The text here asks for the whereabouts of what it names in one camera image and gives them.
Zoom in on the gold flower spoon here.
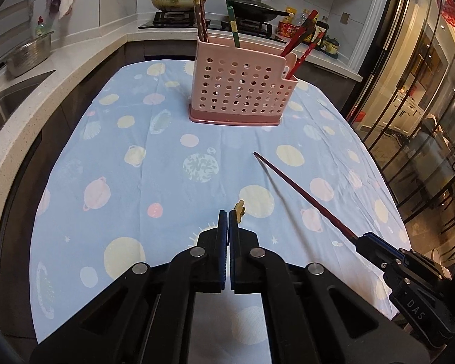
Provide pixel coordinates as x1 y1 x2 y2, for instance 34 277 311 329
233 200 246 224

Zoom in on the maroon chopstick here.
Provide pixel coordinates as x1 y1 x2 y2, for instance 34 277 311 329
253 151 358 245
279 18 316 58

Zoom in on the bright red chopstick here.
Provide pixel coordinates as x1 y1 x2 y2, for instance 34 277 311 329
285 43 315 80
283 9 320 59

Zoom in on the dark red chopstick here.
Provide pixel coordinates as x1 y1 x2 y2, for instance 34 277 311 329
194 0 209 42

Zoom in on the blue planet-print tablecloth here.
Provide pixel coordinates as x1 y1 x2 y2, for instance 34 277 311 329
30 60 427 363

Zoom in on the pink perforated utensil basket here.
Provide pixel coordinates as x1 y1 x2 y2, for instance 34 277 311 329
189 35 298 126

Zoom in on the green chopstick outer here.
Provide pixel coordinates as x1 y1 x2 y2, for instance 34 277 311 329
227 5 241 48

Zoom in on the black gas stove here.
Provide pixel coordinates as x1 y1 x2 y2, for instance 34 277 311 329
139 11 286 43

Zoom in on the red instant noodle cup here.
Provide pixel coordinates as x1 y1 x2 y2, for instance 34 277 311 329
276 22 298 39

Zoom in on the yellow seasoning packet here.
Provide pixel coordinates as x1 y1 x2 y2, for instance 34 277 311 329
283 7 297 23

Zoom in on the black wok with lid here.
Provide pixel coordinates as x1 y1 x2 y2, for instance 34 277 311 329
226 0 289 23

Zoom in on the dark soy sauce bottle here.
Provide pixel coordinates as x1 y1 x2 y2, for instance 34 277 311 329
312 21 329 50

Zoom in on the beige frying pan with lid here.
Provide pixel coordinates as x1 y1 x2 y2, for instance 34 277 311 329
150 0 194 12

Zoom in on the brown chopstick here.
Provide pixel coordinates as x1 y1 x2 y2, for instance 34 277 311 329
200 0 209 43

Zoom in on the steel sink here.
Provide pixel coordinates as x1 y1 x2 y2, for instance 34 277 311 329
0 70 55 131

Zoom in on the steel pot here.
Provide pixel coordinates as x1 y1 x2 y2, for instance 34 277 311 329
6 31 53 77

